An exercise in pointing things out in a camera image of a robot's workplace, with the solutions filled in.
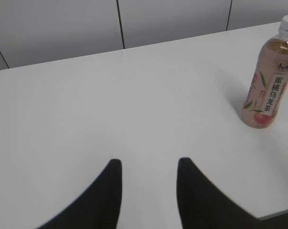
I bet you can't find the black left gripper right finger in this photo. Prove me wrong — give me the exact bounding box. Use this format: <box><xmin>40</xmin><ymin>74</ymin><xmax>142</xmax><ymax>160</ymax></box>
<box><xmin>177</xmin><ymin>157</ymin><xmax>266</xmax><ymax>229</ymax></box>

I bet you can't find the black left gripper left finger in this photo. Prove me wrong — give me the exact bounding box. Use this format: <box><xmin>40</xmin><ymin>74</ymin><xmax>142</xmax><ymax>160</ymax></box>
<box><xmin>40</xmin><ymin>159</ymin><xmax>123</xmax><ymax>229</ymax></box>

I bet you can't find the pink peach tea bottle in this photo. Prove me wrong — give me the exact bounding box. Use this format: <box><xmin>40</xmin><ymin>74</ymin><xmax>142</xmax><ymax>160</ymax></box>
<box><xmin>242</xmin><ymin>24</ymin><xmax>288</xmax><ymax>129</ymax></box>

